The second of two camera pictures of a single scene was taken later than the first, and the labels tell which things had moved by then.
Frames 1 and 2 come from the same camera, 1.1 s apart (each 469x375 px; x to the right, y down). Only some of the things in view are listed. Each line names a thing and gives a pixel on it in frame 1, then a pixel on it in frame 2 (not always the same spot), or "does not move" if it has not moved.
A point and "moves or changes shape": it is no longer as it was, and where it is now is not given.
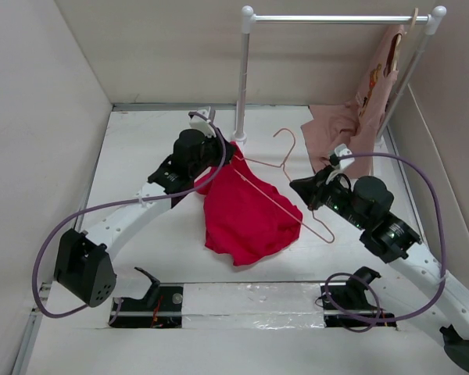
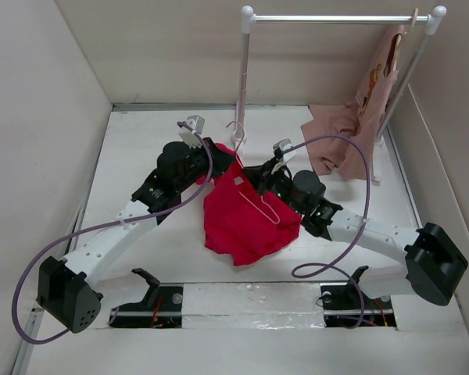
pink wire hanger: [321, 226] moves or changes shape
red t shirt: [245, 216] does not move
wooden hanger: [399, 39] does not move
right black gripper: [307, 189] -> [261, 176]
